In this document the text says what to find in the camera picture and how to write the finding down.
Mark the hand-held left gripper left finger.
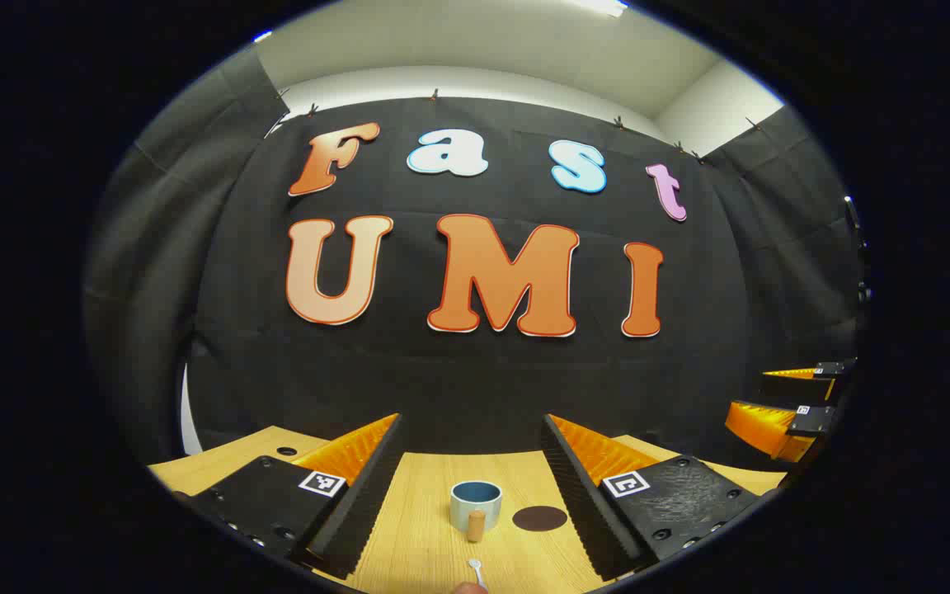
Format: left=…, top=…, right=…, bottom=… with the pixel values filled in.
left=172, top=412, right=404, bottom=580

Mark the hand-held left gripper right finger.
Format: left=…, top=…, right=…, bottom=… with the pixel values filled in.
left=541, top=414, right=761, bottom=582

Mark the dark brown round coaster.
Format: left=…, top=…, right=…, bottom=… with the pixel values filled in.
left=512, top=506, right=568, bottom=532

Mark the blue cup with wooden handle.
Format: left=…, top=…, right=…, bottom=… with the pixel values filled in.
left=450, top=481, right=503, bottom=543

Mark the wooden desktop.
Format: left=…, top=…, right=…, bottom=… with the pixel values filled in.
left=148, top=426, right=789, bottom=594

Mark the black backdrop cloth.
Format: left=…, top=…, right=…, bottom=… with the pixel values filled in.
left=83, top=45, right=868, bottom=471

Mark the black metal stand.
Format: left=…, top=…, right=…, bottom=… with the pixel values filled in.
left=844, top=195, right=874, bottom=303

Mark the white panel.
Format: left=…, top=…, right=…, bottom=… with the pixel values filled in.
left=180, top=363, right=202, bottom=456

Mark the ceiling light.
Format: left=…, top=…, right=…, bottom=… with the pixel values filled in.
left=562, top=0, right=629, bottom=18

